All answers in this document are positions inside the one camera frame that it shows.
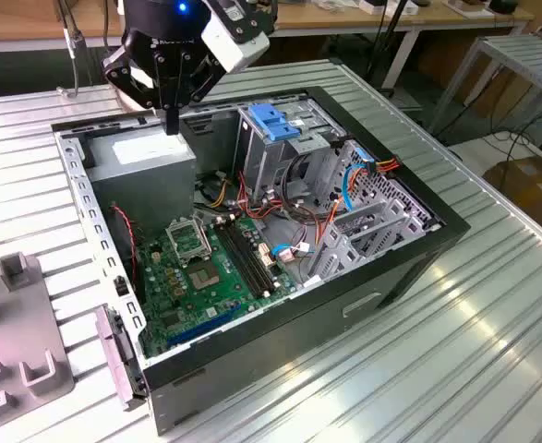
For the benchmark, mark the beige motherboard connector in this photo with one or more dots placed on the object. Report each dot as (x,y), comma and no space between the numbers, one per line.
(266,256)

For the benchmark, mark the black case fan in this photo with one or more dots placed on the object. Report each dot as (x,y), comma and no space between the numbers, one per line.
(123,240)

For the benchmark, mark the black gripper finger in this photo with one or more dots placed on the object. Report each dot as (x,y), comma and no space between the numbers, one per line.
(206,78)
(116,74)

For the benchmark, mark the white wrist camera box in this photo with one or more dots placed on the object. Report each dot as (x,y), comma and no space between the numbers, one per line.
(229,46)

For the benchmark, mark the CPU socket with gold pins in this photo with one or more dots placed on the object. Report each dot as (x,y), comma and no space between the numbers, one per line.
(206,277)

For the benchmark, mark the grey card retention latch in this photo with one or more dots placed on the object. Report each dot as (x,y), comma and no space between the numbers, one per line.
(113,350)

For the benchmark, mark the small black desk device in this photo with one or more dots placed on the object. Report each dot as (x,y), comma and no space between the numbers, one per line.
(503,5)

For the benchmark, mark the grey metal disk bay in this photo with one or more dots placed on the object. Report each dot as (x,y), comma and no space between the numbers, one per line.
(376,240)

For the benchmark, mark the metal slat side table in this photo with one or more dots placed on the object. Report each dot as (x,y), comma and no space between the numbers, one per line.
(529,60)

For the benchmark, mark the grey power supply unit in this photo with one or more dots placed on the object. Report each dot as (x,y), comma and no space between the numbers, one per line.
(141,194)

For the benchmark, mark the grey metal optical drive cage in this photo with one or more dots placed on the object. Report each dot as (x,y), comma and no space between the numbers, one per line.
(261,157)

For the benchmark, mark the wooden desk with white legs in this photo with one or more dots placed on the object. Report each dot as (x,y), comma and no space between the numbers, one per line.
(344,18)

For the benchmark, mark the black open PC case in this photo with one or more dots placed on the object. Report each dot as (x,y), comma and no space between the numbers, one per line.
(275,350)

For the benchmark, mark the blue plastic drive latch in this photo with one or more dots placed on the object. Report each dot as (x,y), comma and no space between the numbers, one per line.
(270,122)

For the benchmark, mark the brown cardboard box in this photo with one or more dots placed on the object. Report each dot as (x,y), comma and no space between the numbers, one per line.
(529,184)

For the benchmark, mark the green motherboard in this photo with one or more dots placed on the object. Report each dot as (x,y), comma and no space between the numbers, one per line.
(169,295)

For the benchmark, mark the black RAM slots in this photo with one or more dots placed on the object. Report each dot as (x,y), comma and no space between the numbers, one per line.
(245,258)

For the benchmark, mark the blue SATA plug with label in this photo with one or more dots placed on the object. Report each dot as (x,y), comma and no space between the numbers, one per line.
(279,251)

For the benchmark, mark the blue expansion slot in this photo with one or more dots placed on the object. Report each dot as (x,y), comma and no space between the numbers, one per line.
(206,325)

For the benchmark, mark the grey parts rack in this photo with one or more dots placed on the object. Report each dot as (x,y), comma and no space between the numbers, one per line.
(16,323)

